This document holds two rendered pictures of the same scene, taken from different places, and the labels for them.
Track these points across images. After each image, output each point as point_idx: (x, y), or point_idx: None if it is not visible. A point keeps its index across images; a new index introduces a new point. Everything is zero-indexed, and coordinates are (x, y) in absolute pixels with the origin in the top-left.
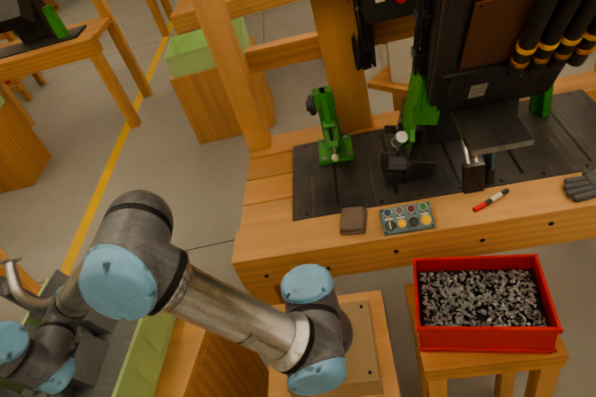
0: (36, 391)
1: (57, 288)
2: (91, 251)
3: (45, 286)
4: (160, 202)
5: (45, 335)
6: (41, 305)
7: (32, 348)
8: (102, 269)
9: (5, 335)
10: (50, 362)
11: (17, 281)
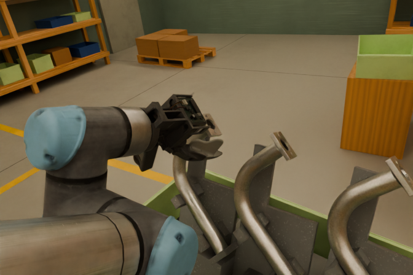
0: (232, 243)
1: (393, 273)
2: None
3: (391, 251)
4: None
5: (84, 203)
6: (330, 240)
7: (53, 181)
8: None
9: (36, 131)
10: (46, 212)
11: (359, 194)
